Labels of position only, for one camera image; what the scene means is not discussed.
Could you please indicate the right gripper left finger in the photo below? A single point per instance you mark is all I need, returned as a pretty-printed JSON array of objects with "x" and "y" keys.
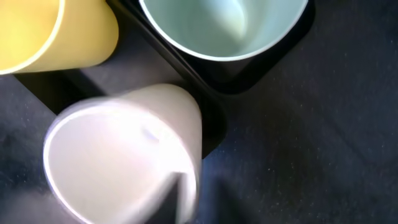
[{"x": 168, "y": 205}]

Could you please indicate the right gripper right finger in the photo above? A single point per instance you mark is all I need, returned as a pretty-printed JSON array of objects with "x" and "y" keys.
[{"x": 222, "y": 205}]

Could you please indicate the pink cup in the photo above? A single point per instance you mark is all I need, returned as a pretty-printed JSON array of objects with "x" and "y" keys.
[{"x": 109, "y": 161}]

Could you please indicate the green cup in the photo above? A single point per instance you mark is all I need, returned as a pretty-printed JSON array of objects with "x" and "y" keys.
[{"x": 217, "y": 28}]

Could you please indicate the yellow cup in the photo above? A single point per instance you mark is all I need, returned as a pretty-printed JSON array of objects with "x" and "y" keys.
[{"x": 77, "y": 37}]

